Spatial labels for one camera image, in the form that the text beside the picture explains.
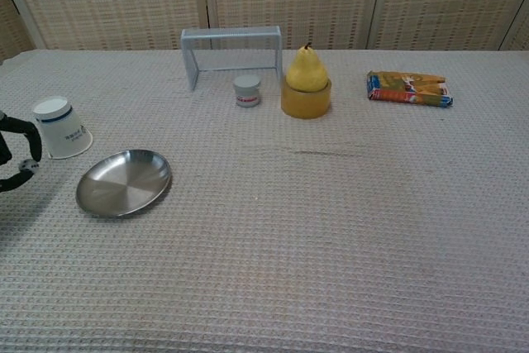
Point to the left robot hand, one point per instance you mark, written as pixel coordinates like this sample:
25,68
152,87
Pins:
32,138

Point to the white paper cup blue stripe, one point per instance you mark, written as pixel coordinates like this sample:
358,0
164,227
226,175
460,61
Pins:
64,132

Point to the round metal plate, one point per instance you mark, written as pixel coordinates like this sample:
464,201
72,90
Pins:
123,183

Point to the small grey jar red label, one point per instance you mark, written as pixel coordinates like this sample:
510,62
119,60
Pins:
247,92

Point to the light blue metal mesh rack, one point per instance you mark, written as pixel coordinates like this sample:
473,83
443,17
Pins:
231,45

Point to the beige waffle weave tablecloth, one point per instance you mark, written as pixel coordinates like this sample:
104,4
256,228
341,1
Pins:
289,225

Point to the amber packing tape roll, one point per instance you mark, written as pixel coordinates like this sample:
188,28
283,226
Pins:
306,104

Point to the yellow pear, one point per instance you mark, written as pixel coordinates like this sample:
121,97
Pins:
306,72

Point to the colourful snack packet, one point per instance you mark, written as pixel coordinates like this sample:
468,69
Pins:
407,90

